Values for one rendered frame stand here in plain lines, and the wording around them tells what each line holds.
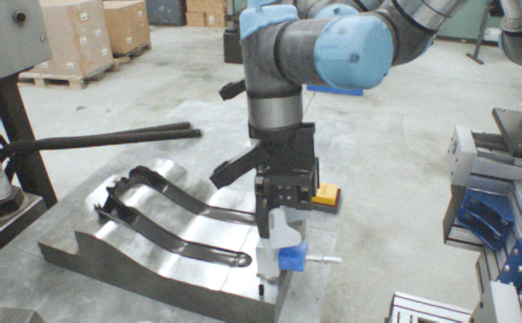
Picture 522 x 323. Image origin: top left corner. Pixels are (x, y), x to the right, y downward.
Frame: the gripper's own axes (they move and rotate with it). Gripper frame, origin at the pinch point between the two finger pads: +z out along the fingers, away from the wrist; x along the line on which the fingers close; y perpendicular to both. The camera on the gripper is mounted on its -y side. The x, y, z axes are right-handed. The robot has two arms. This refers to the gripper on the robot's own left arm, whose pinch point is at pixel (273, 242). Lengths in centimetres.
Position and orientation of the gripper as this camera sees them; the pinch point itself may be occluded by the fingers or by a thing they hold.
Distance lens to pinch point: 58.0
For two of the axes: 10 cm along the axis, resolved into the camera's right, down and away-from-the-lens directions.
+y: 9.5, 0.2, -3.2
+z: 0.9, 9.3, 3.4
